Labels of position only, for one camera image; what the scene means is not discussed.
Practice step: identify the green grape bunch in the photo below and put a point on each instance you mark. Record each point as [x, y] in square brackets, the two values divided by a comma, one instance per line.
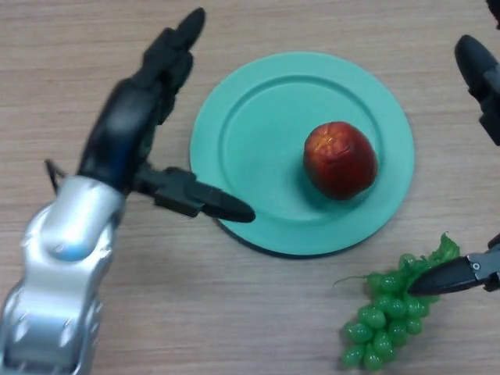
[375, 336]

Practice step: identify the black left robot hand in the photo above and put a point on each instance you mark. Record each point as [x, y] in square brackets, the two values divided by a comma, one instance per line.
[117, 133]

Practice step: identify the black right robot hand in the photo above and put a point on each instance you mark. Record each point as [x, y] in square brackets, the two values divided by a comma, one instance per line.
[480, 70]

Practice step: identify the green round plate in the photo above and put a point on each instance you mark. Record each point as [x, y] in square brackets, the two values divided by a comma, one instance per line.
[273, 164]

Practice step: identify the red apple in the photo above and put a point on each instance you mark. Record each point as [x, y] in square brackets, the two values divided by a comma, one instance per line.
[340, 160]

